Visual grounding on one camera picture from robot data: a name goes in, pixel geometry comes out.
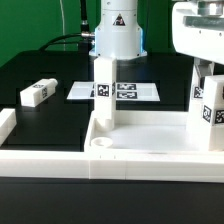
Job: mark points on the white desk top tray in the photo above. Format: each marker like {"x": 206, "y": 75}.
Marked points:
{"x": 158, "y": 132}

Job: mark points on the tag marker base plate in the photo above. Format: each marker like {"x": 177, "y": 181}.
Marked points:
{"x": 122, "y": 91}

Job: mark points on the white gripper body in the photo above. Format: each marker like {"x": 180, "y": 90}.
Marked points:
{"x": 198, "y": 29}

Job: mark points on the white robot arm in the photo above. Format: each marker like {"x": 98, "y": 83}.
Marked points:
{"x": 118, "y": 34}

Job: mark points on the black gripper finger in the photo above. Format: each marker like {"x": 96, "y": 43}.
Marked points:
{"x": 200, "y": 66}

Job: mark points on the white U-shaped fence frame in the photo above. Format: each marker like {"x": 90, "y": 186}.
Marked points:
{"x": 202, "y": 167}

